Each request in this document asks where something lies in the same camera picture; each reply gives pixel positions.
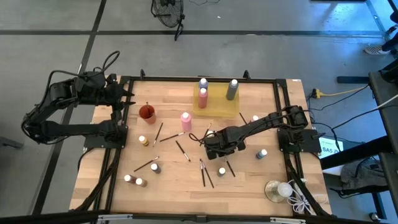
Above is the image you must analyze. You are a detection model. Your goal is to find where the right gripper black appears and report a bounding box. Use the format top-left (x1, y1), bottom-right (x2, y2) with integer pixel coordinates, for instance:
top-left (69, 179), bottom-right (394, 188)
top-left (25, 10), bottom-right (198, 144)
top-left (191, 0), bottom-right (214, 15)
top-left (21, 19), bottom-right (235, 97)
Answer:
top-left (204, 126), bottom-right (247, 161)

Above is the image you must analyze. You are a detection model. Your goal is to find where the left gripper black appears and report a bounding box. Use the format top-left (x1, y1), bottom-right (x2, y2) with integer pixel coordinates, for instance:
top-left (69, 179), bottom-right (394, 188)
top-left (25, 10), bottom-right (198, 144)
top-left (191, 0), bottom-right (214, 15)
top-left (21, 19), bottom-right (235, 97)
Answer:
top-left (104, 82), bottom-right (137, 110)

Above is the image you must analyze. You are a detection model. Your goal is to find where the light pink paint bottle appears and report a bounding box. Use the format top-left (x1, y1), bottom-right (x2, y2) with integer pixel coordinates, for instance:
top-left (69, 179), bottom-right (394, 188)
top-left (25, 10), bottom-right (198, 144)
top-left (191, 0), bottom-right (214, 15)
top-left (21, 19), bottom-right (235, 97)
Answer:
top-left (180, 111), bottom-right (193, 133)

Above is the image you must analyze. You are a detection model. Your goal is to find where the dark pink paint bottle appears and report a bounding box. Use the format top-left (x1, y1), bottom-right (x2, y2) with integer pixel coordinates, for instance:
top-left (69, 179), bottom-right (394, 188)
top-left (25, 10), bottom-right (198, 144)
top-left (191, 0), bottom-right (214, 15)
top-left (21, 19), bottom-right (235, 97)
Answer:
top-left (197, 87), bottom-right (209, 110)

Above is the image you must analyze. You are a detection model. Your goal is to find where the grey paint bottle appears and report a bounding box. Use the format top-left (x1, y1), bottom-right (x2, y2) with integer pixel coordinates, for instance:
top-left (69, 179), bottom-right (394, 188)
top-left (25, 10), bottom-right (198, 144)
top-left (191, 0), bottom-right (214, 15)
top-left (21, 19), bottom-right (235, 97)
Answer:
top-left (226, 78), bottom-right (239, 101)

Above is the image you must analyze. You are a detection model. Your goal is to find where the teal blue striped paint bottle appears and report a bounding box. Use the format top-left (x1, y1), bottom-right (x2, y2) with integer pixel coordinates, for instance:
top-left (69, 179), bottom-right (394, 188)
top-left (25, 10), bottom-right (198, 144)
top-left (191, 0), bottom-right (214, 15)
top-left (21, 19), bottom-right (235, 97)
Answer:
top-left (255, 148), bottom-right (269, 161)

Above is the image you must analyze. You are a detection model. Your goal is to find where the orange-red plastic cup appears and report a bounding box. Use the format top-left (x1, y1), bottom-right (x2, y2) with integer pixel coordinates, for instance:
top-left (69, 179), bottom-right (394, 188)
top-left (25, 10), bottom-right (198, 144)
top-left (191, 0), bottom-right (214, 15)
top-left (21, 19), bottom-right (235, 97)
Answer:
top-left (138, 104), bottom-right (157, 126)

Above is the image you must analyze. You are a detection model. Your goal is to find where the yellow translucent plastic tray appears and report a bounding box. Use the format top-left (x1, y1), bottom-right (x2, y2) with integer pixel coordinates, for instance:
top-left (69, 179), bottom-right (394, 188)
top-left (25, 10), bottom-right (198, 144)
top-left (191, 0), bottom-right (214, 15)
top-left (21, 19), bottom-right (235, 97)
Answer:
top-left (192, 81), bottom-right (241, 118)

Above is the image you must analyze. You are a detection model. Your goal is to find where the black floor fan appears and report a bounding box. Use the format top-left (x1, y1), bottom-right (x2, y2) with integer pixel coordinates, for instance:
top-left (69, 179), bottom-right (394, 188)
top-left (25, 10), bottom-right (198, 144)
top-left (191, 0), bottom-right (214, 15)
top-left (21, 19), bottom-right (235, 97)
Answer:
top-left (150, 0), bottom-right (187, 42)

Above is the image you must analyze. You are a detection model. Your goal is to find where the white SA5 sign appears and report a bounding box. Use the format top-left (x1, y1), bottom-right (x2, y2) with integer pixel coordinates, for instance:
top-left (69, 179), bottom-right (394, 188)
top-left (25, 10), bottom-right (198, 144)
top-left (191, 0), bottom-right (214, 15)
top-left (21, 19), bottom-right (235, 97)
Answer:
top-left (318, 136), bottom-right (345, 159)

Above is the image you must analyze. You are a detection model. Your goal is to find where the dark grey stand foot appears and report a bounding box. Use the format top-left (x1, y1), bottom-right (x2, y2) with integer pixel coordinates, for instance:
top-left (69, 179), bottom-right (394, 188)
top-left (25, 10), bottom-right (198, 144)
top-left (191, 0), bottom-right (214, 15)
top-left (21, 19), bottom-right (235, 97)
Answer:
top-left (0, 135), bottom-right (25, 150)

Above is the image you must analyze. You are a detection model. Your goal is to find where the grey bag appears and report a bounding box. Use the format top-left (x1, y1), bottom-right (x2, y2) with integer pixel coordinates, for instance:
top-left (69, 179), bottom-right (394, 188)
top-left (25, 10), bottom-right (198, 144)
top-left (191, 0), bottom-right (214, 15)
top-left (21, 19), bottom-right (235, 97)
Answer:
top-left (340, 157), bottom-right (390, 189)

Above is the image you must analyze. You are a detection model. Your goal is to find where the black floor bar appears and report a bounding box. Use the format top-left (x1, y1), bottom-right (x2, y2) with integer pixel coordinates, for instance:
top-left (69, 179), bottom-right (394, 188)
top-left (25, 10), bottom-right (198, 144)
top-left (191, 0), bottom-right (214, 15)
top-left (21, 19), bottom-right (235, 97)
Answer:
top-left (337, 75), bottom-right (371, 84)

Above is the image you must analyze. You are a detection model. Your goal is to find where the black metal stand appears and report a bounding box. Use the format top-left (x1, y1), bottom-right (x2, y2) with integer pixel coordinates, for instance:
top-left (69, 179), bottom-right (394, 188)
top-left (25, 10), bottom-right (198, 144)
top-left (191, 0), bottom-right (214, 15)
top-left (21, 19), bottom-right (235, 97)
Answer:
top-left (320, 57), bottom-right (398, 220)

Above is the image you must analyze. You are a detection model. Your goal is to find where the person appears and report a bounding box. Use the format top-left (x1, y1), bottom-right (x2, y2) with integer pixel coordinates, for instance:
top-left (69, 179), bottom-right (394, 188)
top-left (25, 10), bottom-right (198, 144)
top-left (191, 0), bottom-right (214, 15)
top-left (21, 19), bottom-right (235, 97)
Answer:
top-left (363, 17), bottom-right (398, 60)

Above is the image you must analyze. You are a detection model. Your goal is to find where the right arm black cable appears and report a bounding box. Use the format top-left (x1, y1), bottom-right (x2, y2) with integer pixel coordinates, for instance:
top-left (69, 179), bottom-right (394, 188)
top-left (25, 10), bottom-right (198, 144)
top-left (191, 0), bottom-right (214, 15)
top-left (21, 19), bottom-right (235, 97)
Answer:
top-left (188, 132), bottom-right (208, 146)

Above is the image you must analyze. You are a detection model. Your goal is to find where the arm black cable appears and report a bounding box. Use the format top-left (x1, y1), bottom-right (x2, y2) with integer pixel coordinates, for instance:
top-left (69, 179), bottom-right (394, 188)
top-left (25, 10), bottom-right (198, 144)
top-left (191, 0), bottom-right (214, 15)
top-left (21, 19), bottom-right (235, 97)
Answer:
top-left (188, 132), bottom-right (208, 146)
top-left (46, 50), bottom-right (121, 94)

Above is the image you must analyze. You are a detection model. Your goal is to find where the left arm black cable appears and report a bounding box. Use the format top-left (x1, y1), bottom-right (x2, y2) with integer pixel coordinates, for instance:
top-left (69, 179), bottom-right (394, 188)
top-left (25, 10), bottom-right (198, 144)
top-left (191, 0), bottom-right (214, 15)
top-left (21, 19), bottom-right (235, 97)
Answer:
top-left (46, 50), bottom-right (121, 94)

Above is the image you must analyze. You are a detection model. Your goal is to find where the black metal table frame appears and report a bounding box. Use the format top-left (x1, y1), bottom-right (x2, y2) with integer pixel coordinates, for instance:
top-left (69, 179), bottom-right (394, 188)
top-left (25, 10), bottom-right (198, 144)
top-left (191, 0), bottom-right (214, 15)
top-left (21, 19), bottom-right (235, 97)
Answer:
top-left (70, 68), bottom-right (333, 218)

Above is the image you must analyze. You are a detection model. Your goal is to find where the white lamp cable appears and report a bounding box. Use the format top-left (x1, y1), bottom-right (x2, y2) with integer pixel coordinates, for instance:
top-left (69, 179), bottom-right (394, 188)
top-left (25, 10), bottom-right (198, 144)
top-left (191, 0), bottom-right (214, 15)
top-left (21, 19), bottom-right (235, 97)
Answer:
top-left (285, 179), bottom-right (327, 215)

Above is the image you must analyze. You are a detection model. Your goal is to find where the yellow extension cord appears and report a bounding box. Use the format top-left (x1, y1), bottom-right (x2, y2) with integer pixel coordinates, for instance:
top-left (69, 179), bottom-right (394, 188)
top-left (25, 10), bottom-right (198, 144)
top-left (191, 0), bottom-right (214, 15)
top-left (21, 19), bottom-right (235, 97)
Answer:
top-left (312, 85), bottom-right (371, 100)

